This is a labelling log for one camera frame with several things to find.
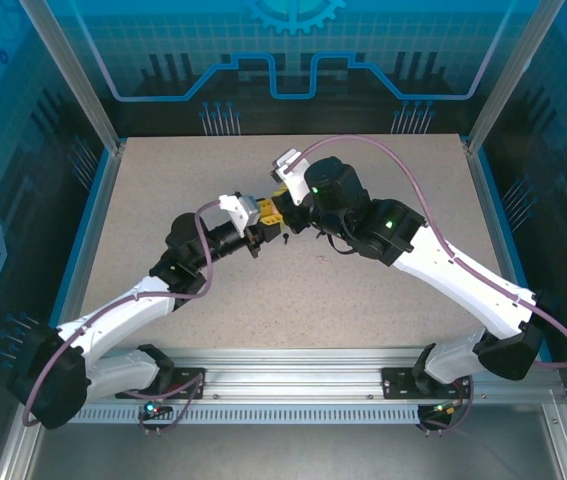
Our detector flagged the aluminium frame post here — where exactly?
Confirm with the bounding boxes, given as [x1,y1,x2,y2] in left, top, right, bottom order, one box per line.
[465,0,564,154]
[17,0,127,154]

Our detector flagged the side rail with blue trim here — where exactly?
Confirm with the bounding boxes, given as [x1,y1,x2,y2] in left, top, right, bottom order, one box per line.
[464,141,554,364]
[37,141,128,364]

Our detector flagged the small circuit board with LEDs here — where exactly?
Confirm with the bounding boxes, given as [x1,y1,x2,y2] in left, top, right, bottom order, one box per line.
[137,399,174,421]
[420,402,464,419]

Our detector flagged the metal bench frame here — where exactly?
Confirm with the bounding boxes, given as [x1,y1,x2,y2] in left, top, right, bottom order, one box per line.
[0,389,567,480]

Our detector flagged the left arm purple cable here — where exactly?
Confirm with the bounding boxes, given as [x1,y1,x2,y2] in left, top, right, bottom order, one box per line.
[21,199,208,437]

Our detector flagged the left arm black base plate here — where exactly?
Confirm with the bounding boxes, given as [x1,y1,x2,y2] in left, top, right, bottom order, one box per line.
[115,367,207,401]

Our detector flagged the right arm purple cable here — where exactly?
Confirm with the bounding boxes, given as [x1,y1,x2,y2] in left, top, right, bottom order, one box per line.
[286,134,567,437]

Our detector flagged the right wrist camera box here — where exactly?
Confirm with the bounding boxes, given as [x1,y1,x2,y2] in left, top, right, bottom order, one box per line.
[268,148,315,207]

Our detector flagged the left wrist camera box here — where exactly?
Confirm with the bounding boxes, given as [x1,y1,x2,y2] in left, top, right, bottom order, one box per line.
[216,191,263,235]

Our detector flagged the slotted cable duct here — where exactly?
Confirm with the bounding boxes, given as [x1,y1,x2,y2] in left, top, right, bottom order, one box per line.
[70,405,422,426]

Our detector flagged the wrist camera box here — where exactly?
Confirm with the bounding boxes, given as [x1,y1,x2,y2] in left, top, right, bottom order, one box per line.
[268,148,315,207]
[216,191,263,235]

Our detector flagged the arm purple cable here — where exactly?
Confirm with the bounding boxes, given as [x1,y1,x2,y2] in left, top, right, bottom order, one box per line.
[21,199,208,437]
[286,134,567,437]

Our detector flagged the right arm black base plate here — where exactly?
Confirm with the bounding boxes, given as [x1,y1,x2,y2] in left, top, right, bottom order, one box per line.
[381,366,473,401]

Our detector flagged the aluminium mounting rail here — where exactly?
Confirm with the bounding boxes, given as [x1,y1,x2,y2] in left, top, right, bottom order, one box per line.
[27,347,564,406]

